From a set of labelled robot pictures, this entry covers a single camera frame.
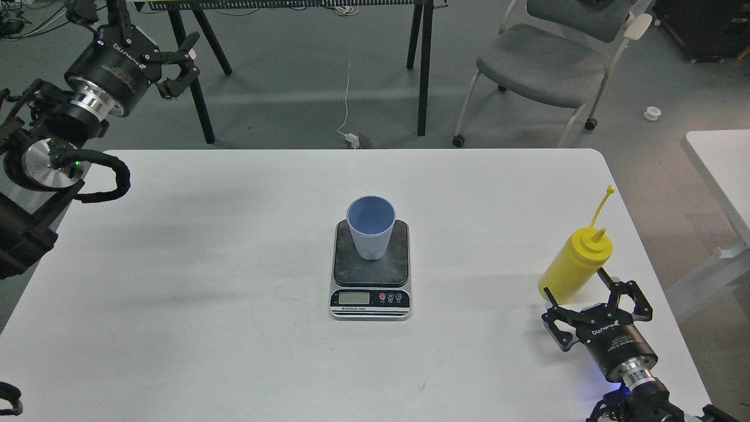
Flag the blue ribbed plastic cup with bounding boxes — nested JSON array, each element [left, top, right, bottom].
[[346, 195, 396, 261]]

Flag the black digital kitchen scale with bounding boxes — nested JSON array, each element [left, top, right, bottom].
[[329, 220, 413, 321]]

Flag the small white spool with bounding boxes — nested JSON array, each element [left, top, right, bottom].
[[643, 106, 662, 122]]

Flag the black legged background table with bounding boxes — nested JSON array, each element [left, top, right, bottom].
[[126, 1, 447, 144]]

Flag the yellow squeeze bottle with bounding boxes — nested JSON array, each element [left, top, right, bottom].
[[538, 185, 616, 304]]

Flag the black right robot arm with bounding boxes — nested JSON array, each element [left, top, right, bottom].
[[541, 268, 736, 421]]

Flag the cables on floor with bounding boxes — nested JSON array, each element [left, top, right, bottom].
[[0, 0, 77, 42]]

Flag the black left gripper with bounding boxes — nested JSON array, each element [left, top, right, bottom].
[[64, 0, 201, 117]]

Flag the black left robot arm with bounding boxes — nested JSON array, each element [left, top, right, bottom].
[[1, 1, 199, 280]]

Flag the black cabinet in corner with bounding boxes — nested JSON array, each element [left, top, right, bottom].
[[653, 1, 749, 63]]

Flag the white cable with plug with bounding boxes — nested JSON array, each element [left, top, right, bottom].
[[336, 47, 362, 148]]

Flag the grey office chair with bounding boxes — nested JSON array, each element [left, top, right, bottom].
[[452, 1, 653, 147]]

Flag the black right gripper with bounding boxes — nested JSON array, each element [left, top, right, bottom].
[[540, 268, 659, 383]]

